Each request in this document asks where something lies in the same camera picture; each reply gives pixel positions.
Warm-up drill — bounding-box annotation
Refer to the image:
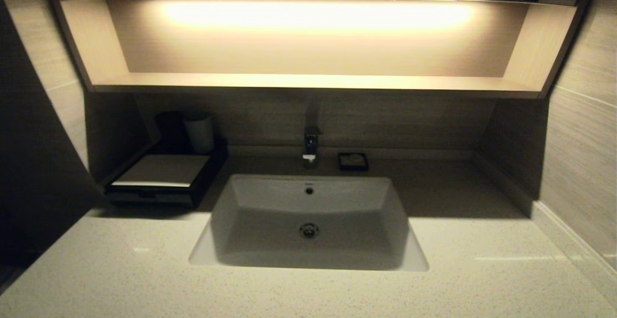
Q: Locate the white ceramic sink basin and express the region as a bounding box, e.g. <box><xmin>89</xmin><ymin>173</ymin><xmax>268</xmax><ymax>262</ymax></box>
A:
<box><xmin>188</xmin><ymin>174</ymin><xmax>429</xmax><ymax>273</ymax></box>

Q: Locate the black amenity tray box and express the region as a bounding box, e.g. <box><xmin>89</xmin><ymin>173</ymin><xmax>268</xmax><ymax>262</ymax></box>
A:
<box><xmin>100</xmin><ymin>137</ymin><xmax>229</xmax><ymax>210</ymax></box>

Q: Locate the black soap dish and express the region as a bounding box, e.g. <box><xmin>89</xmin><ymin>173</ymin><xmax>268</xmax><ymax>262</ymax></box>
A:
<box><xmin>338</xmin><ymin>152</ymin><xmax>370</xmax><ymax>172</ymax></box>

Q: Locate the wooden wall shelf niche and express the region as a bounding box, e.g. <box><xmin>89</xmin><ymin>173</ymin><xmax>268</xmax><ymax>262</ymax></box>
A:
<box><xmin>43</xmin><ymin>0</ymin><xmax>598</xmax><ymax>100</ymax></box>

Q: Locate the warm shelf light strip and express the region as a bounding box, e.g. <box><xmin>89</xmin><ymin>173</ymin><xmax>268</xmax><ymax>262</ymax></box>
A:
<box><xmin>164</xmin><ymin>3</ymin><xmax>475</xmax><ymax>28</ymax></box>

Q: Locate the dark grey tumbler cup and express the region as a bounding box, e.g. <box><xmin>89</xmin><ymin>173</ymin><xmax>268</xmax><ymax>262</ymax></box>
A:
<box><xmin>154</xmin><ymin>111</ymin><xmax>189</xmax><ymax>155</ymax></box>

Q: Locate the light grey tumbler cup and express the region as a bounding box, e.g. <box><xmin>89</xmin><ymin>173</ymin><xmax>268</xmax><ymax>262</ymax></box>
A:
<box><xmin>183</xmin><ymin>112</ymin><xmax>216</xmax><ymax>155</ymax></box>

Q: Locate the chrome faucet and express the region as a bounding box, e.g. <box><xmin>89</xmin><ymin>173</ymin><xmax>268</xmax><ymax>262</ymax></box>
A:
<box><xmin>302</xmin><ymin>125</ymin><xmax>322</xmax><ymax>168</ymax></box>

